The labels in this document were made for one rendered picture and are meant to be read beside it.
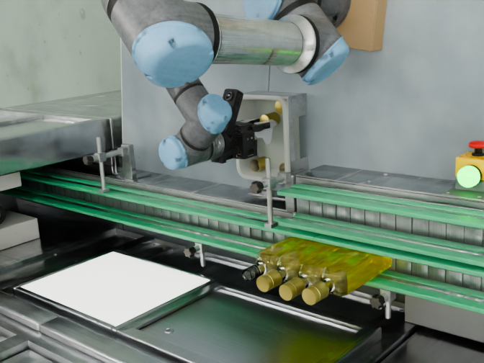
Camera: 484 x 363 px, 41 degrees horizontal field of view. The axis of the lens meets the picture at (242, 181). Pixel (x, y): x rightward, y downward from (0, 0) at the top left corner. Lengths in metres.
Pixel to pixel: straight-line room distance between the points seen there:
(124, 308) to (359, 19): 0.86
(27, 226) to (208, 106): 1.06
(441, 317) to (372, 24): 0.65
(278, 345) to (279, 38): 0.62
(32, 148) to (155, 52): 1.14
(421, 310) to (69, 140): 1.23
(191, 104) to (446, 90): 0.55
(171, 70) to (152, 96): 1.04
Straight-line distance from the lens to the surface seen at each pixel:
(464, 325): 1.48
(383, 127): 1.58
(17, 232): 2.25
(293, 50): 1.27
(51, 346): 1.55
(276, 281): 1.36
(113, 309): 1.61
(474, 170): 1.40
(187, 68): 1.05
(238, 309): 1.55
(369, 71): 1.58
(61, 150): 2.15
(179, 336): 1.45
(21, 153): 2.08
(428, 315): 1.50
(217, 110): 1.38
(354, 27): 1.53
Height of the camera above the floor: 2.11
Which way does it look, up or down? 47 degrees down
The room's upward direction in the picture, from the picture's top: 109 degrees counter-clockwise
